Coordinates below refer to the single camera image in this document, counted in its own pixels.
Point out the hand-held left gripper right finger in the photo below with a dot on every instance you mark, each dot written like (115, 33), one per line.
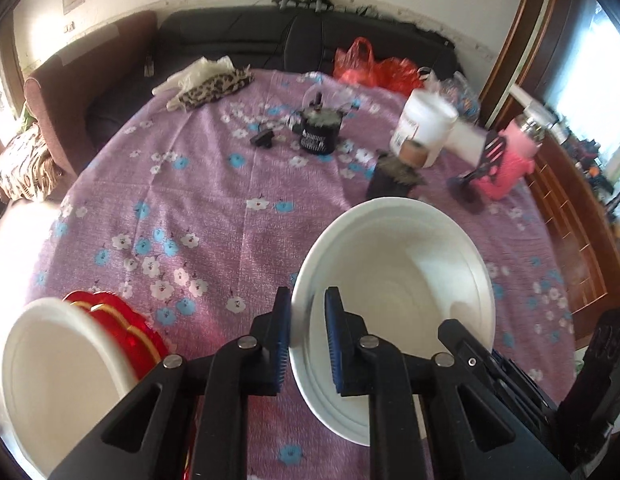
(335, 345)

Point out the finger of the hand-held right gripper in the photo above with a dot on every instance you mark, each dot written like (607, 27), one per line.
(470, 352)

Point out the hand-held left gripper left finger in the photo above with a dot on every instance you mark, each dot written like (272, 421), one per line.
(282, 345)

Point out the white paper bowl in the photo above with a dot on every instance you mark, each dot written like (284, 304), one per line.
(400, 270)
(55, 370)

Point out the red glass plate with sticker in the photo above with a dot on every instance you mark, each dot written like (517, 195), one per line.
(150, 332)

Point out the black device with wooden knob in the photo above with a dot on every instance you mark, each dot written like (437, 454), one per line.
(390, 182)

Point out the bottle with pink knitted sleeve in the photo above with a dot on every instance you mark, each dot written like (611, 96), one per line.
(515, 165)

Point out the black phone stand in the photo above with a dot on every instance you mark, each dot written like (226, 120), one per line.
(492, 152)

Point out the small black adapter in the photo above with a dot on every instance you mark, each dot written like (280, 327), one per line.
(261, 138)

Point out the white box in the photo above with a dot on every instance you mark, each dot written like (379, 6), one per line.
(467, 142)

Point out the black round motor device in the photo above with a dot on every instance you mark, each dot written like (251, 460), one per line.
(317, 132)

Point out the white plastic jar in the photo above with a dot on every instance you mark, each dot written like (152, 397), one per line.
(430, 115)

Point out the clear plastic bag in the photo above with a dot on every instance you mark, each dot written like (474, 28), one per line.
(460, 95)

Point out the red plastic bag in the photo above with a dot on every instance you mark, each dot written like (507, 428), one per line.
(360, 65)

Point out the white gloves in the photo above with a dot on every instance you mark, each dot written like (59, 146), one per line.
(195, 72)

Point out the black leather sofa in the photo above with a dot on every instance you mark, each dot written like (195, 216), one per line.
(230, 35)

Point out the patterned brown blanket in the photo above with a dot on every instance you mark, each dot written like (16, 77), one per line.
(22, 165)

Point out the brown armchair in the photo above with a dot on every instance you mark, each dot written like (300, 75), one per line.
(75, 90)

